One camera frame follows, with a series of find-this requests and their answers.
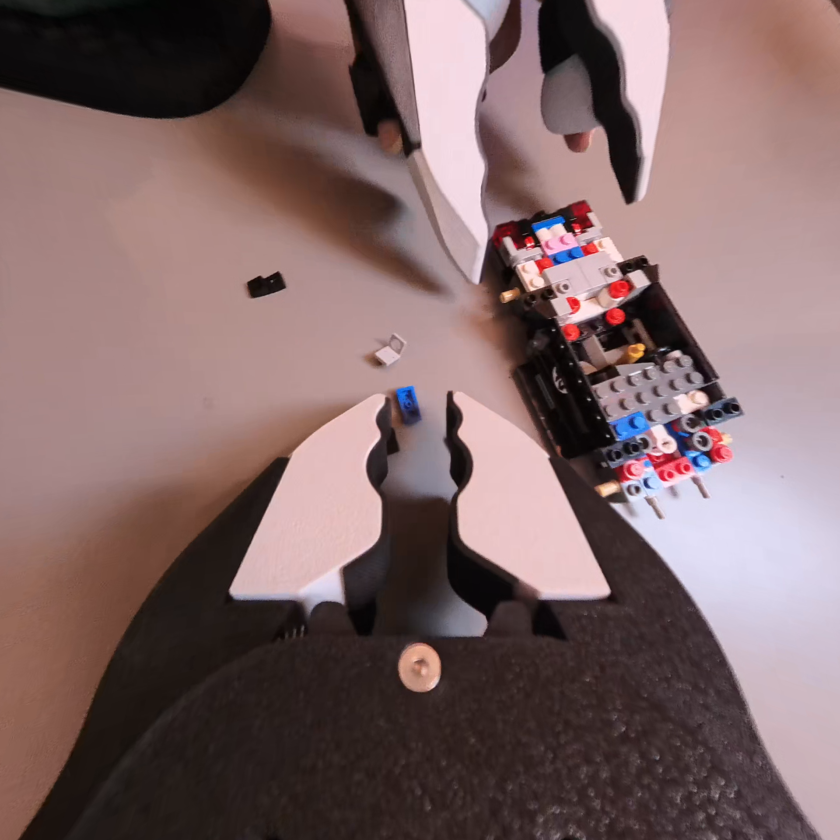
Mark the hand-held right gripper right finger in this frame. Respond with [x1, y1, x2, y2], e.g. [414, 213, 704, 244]
[446, 392, 613, 634]

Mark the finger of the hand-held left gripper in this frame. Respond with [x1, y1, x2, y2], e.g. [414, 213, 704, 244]
[558, 0, 670, 206]
[403, 0, 491, 284]

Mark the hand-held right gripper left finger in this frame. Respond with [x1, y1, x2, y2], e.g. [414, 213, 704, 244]
[228, 394, 393, 636]

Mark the lego car model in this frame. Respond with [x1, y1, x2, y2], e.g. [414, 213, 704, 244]
[492, 200, 744, 521]

